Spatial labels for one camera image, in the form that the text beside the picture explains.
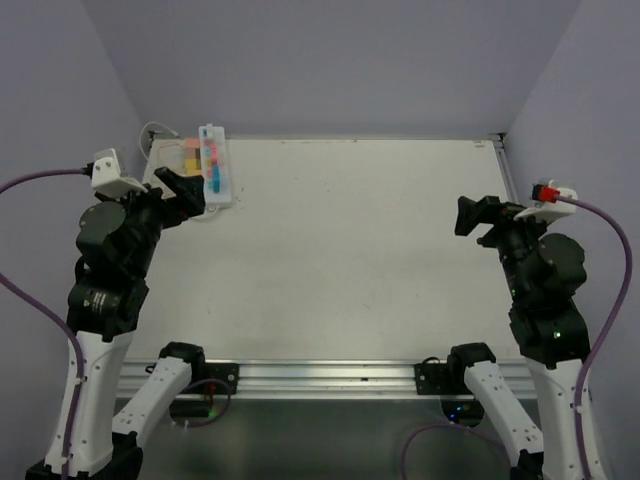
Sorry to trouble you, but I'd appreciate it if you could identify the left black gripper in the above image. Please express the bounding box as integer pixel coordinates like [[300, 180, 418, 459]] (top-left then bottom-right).
[[96, 165, 204, 276]]

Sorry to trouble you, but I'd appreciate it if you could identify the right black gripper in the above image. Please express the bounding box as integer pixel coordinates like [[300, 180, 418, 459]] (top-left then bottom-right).
[[455, 193, 555, 301]]

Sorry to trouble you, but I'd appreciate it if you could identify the blue plug adapter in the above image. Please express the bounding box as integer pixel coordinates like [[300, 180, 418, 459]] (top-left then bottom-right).
[[211, 165, 221, 194]]

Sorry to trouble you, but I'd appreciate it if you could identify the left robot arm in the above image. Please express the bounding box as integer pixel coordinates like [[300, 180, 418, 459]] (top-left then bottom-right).
[[25, 167, 208, 479]]

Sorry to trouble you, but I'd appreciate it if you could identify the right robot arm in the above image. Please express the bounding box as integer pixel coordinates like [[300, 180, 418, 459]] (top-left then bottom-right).
[[445, 186, 607, 479]]

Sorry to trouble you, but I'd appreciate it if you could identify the yellow olive USB charger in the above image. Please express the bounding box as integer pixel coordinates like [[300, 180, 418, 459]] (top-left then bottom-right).
[[185, 158, 201, 170]]

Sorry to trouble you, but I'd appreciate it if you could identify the beige brown USB charger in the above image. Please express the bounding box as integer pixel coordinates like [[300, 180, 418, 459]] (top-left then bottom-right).
[[185, 149, 200, 160]]

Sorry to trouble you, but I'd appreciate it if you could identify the salmon pink USB charger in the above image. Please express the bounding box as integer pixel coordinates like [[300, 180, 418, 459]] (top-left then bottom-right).
[[185, 138, 200, 149]]

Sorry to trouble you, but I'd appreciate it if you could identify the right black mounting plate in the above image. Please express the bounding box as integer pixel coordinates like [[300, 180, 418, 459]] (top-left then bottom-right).
[[413, 356, 470, 396]]

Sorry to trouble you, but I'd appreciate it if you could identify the black mounting plate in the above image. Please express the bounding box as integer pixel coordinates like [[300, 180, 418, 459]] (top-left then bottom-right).
[[413, 356, 470, 396], [192, 361, 240, 395]]

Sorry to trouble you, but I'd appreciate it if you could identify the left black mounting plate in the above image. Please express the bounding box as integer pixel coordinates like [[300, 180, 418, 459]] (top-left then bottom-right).
[[192, 361, 240, 395]]

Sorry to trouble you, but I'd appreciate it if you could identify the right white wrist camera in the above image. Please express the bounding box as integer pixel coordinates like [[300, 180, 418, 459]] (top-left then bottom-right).
[[514, 179, 577, 225]]

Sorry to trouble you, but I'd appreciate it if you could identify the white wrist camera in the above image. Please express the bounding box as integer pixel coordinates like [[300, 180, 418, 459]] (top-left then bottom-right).
[[91, 148, 146, 199], [514, 179, 577, 225]]

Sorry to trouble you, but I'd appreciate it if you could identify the power strip white cord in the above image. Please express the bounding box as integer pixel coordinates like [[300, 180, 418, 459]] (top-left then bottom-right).
[[138, 121, 182, 161]]

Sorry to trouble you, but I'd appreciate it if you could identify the right side aluminium rail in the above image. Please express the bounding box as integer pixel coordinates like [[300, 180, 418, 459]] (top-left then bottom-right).
[[489, 132, 519, 203]]

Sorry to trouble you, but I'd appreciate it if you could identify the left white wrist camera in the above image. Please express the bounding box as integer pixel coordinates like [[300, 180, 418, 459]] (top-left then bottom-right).
[[91, 148, 146, 199]]

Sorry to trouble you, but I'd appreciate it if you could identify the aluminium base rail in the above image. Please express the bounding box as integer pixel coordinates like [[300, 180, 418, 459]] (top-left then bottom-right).
[[117, 359, 536, 400]]

